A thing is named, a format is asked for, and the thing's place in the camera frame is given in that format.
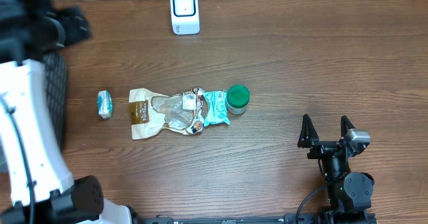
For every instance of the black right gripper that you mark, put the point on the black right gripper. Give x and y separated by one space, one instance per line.
309 139

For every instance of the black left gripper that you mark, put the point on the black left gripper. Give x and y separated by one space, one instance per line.
77 21

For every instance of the teal white small carton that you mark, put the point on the teal white small carton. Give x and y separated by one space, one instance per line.
105 105

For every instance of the green lid jar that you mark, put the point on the green lid jar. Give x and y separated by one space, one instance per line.
238 97

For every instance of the light green wipes packet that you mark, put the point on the light green wipes packet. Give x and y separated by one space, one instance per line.
217 108

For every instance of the clear brown snack bag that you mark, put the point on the clear brown snack bag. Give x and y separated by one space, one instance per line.
151 112

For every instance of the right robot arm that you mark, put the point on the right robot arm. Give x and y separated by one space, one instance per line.
349 193

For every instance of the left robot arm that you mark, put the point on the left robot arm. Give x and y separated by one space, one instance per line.
43 190

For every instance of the grey plastic mesh basket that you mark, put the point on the grey plastic mesh basket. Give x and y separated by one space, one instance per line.
56 91

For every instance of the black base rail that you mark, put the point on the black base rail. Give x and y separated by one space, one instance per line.
286 219

